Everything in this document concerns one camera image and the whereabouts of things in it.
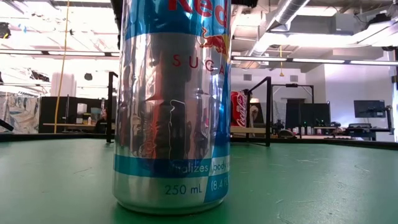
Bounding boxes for ceiling light strip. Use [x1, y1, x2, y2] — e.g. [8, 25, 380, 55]
[0, 49, 121, 58]
[232, 55, 398, 66]

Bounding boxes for black desk partition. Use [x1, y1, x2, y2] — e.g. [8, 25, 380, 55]
[39, 96, 116, 134]

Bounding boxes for black metal frame structure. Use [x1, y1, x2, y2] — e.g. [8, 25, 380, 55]
[271, 83, 315, 134]

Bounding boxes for silver air duct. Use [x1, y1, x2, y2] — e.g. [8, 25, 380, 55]
[248, 0, 312, 60]

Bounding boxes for yellow cable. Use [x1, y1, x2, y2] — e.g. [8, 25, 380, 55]
[53, 0, 71, 134]

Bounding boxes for red Coca-Cola can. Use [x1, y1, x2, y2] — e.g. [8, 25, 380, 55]
[230, 90, 249, 128]

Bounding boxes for black ceiling device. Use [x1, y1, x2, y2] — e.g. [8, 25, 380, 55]
[0, 22, 12, 40]

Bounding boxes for person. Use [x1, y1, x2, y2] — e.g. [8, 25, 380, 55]
[94, 107, 109, 134]

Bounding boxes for black overhead mount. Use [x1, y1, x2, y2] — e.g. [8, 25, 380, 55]
[231, 0, 259, 9]

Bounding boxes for translucent plastic sheet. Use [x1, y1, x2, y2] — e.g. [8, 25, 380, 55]
[0, 91, 41, 134]

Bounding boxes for black computer monitor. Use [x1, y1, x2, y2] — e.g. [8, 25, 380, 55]
[353, 99, 386, 118]

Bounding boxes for green table mat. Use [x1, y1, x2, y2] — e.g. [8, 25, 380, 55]
[0, 138, 398, 224]

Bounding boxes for thick black cable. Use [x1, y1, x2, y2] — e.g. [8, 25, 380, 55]
[0, 118, 15, 132]

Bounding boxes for Red Bull sugarfree can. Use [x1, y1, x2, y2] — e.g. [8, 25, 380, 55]
[111, 0, 233, 216]

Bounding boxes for grey dome object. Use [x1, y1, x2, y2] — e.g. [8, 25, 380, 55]
[277, 128, 296, 139]

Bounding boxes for white column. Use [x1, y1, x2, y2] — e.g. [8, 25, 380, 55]
[50, 72, 78, 98]

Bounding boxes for dark monitor screens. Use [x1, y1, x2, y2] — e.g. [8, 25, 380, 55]
[285, 98, 331, 128]

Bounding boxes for yellow hanging pendant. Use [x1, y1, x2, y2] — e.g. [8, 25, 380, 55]
[279, 45, 285, 78]

